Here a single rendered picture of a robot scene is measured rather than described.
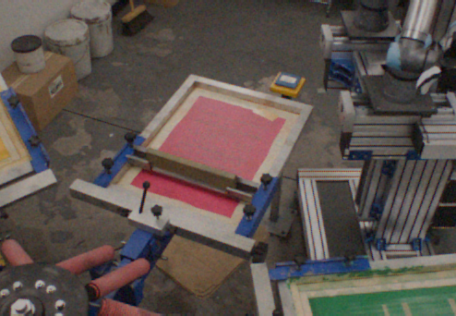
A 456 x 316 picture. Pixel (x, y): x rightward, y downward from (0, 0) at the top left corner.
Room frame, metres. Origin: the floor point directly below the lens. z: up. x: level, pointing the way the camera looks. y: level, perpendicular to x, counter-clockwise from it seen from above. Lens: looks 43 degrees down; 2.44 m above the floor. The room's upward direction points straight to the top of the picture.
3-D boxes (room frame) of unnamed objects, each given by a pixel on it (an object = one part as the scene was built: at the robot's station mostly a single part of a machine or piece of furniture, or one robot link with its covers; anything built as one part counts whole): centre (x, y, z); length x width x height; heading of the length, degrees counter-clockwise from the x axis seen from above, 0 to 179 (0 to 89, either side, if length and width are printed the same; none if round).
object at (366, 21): (2.13, -0.65, 1.31); 0.15 x 0.15 x 0.10
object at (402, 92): (1.63, -0.65, 1.31); 0.15 x 0.15 x 0.10
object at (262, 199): (1.32, -0.13, 0.98); 0.30 x 0.05 x 0.07; 156
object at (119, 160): (1.55, 0.37, 0.98); 0.30 x 0.05 x 0.07; 156
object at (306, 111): (1.65, 0.02, 0.97); 0.79 x 0.58 x 0.04; 156
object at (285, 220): (2.12, -0.32, 0.48); 0.22 x 0.22 x 0.96; 66
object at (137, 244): (1.14, 0.25, 1.02); 0.17 x 0.06 x 0.05; 156
